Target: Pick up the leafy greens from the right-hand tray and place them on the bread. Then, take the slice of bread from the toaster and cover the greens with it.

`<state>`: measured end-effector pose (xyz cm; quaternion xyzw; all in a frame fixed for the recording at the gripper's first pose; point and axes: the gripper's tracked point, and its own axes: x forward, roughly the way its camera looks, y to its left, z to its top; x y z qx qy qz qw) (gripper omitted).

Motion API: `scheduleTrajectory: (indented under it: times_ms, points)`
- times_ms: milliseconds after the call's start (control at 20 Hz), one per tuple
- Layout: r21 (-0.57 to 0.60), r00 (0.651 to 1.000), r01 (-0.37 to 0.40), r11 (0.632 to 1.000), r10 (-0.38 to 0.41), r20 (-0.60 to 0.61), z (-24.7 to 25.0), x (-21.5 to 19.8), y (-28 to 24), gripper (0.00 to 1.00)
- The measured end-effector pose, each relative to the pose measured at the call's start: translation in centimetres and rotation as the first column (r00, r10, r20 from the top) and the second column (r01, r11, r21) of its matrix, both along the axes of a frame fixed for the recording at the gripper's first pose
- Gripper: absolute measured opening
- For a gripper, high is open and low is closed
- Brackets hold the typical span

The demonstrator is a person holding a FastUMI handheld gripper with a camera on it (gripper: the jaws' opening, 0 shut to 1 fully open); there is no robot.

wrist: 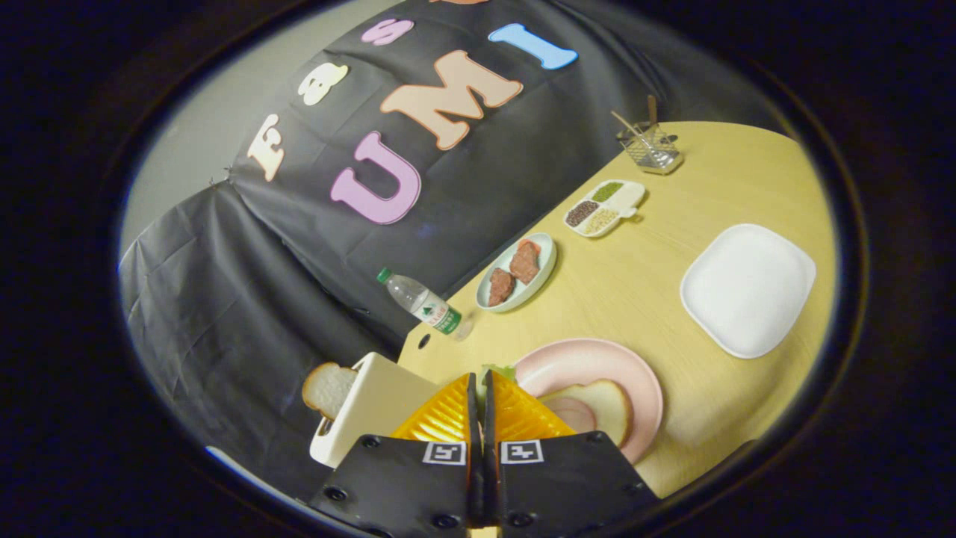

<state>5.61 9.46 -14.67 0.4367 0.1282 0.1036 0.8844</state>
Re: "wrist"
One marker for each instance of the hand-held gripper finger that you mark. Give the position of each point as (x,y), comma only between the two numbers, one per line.
(489,426)
(473,426)

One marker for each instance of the green lettuce leaf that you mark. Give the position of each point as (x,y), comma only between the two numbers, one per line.
(502,370)

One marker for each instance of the pink ham slice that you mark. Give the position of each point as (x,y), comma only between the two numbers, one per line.
(575,415)

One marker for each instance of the white toaster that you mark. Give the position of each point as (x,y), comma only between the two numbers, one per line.
(381,403)

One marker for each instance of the pink round plate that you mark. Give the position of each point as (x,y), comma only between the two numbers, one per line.
(582,362)

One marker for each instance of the flat toast slice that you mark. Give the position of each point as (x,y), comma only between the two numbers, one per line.
(606,407)

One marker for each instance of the cooked meat piece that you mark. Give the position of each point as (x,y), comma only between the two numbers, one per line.
(500,288)
(525,261)

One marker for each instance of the clear plastic water bottle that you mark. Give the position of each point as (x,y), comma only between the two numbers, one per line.
(418,297)

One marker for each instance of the bread slice with brown crust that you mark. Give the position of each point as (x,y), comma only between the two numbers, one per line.
(325,388)

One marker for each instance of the light blue round plate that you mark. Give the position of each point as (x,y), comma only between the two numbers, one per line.
(547,273)

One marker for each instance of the pile of dark beans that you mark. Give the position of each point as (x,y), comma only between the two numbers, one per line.
(581,214)

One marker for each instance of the pile of pale beans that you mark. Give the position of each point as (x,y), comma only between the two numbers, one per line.
(601,221)

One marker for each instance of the black backdrop cloth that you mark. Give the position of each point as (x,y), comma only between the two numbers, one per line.
(261,299)

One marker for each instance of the pile of green beans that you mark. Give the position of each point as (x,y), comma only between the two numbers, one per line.
(607,191)

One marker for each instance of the white divided dish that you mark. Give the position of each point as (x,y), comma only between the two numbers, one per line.
(631,196)

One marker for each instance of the white square plate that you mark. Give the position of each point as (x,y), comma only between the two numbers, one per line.
(747,291)

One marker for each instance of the clear glass cup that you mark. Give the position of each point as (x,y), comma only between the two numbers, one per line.
(657,155)

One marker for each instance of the pale thin stick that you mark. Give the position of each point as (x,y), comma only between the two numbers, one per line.
(627,125)

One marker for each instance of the brown wooden stick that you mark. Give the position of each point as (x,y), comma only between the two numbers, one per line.
(652,110)

